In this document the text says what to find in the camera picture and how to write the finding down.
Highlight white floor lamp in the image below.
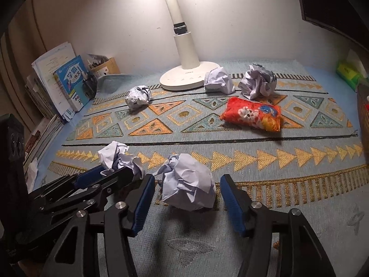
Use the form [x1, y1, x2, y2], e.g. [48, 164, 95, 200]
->
[157, 0, 222, 91]

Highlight black wall television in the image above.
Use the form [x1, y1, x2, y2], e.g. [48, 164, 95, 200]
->
[292, 0, 369, 54]

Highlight white paper ball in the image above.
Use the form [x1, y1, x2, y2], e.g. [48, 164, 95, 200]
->
[238, 63, 278, 100]
[203, 67, 235, 93]
[97, 141, 145, 181]
[126, 85, 152, 112]
[158, 154, 217, 212]

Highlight white packet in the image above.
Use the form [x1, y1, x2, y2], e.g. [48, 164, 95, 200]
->
[345, 48, 364, 64]

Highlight black pen holder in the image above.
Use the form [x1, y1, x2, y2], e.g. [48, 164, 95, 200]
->
[81, 71, 98, 100]

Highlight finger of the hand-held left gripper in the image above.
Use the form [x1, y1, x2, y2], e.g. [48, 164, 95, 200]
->
[29, 166, 106, 200]
[40, 167, 136, 209]

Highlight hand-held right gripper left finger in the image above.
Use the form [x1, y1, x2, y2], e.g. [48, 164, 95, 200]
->
[42, 175, 156, 277]

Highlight orange snack bag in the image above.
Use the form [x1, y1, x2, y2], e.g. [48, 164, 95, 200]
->
[220, 96, 282, 132]

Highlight white paper sheets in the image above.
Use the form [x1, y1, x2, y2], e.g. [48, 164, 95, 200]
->
[31, 42, 78, 116]

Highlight patterned woven mat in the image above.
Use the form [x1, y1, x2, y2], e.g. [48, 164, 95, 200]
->
[48, 58, 369, 277]

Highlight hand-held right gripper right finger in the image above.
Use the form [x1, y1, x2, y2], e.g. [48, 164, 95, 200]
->
[220, 175, 336, 277]

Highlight cardboard box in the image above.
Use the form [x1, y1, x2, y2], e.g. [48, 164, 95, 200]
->
[86, 54, 121, 77]

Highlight blue cover book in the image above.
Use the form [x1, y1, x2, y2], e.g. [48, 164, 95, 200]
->
[53, 56, 98, 114]

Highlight stack of books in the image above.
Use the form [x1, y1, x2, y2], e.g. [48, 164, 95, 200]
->
[22, 74, 69, 176]

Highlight green tissue pack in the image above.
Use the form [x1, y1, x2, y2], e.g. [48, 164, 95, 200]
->
[336, 60, 369, 89]

